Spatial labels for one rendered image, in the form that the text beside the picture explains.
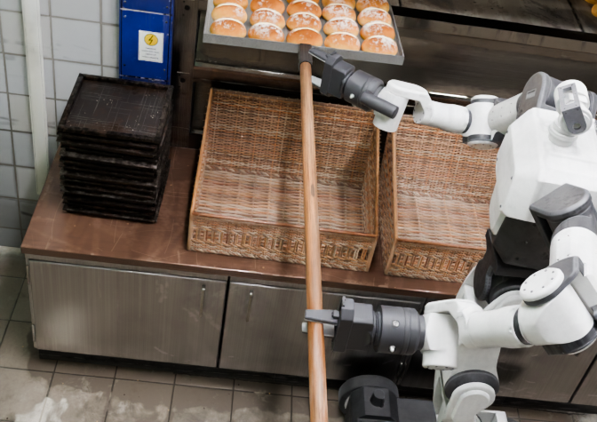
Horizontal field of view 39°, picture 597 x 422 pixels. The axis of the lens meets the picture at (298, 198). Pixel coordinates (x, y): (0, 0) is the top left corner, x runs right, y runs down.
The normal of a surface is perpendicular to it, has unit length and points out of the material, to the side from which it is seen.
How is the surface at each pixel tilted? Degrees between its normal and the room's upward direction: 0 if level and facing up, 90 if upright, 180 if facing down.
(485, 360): 90
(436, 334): 32
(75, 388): 0
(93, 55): 90
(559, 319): 65
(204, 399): 0
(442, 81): 70
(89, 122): 0
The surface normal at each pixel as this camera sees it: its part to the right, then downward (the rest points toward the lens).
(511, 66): 0.04, 0.37
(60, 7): -0.02, 0.65
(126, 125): 0.14, -0.75
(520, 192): -0.78, 0.25
